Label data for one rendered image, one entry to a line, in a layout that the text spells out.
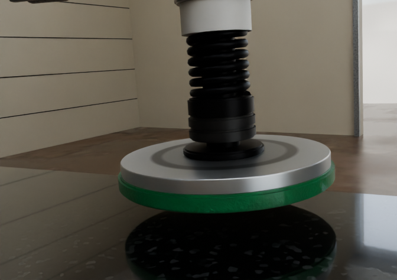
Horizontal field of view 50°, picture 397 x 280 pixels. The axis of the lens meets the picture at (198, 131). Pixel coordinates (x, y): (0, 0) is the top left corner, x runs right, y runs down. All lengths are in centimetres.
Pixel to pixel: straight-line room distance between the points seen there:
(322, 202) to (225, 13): 21
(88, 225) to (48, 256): 7
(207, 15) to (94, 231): 23
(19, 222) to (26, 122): 556
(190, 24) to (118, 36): 673
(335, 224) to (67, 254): 23
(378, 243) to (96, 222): 26
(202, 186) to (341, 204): 17
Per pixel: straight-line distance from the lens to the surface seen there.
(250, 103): 42
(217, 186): 34
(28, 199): 56
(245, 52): 42
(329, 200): 46
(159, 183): 36
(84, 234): 42
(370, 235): 38
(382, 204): 46
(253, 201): 34
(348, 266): 33
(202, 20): 40
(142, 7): 719
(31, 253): 40
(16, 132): 596
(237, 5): 41
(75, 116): 647
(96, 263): 36
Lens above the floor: 97
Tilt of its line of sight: 9 degrees down
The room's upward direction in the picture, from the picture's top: 4 degrees counter-clockwise
